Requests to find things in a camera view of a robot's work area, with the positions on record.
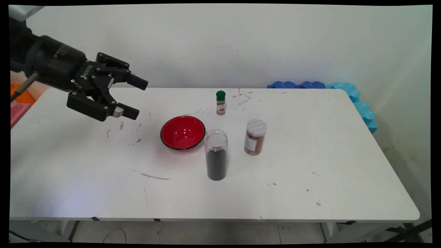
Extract red bowl with black rim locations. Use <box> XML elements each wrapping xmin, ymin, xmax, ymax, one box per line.
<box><xmin>160</xmin><ymin>115</ymin><xmax>206</xmax><ymax>151</ymax></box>

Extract pink box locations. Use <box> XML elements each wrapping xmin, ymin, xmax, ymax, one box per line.
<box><xmin>10</xmin><ymin>101</ymin><xmax>32</xmax><ymax>129</ymax></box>

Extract brown spice jar white lid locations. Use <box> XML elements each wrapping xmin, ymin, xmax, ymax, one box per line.
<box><xmin>244</xmin><ymin>119</ymin><xmax>268</xmax><ymax>156</ymax></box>

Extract white table leg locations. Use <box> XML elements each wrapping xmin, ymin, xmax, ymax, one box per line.
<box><xmin>320</xmin><ymin>222</ymin><xmax>340</xmax><ymax>241</ymax></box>
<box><xmin>59</xmin><ymin>220</ymin><xmax>80</xmax><ymax>241</ymax></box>

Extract clear jar of black seeds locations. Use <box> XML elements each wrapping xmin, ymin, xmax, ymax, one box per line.
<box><xmin>204</xmin><ymin>130</ymin><xmax>228</xmax><ymax>181</ymax></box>

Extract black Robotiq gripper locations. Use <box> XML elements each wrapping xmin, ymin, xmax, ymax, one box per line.
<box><xmin>25</xmin><ymin>35</ymin><xmax>149</xmax><ymax>122</ymax></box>

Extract light blue foam piece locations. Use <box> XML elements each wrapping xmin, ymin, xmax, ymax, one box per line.
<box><xmin>327</xmin><ymin>82</ymin><xmax>378</xmax><ymax>134</ymax></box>

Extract orange box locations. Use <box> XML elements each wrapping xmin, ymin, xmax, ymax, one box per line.
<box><xmin>10</xmin><ymin>84</ymin><xmax>36</xmax><ymax>106</ymax></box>

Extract black tripod bars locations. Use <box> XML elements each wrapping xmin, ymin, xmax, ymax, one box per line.
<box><xmin>382</xmin><ymin>219</ymin><xmax>432</xmax><ymax>243</ymax></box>

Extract small spice bottle green cap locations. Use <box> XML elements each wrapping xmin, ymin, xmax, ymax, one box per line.
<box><xmin>216</xmin><ymin>91</ymin><xmax>226</xmax><ymax>116</ymax></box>

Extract black cable with metal plug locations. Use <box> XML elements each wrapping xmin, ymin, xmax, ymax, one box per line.
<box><xmin>10</xmin><ymin>72</ymin><xmax>39</xmax><ymax>102</ymax></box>

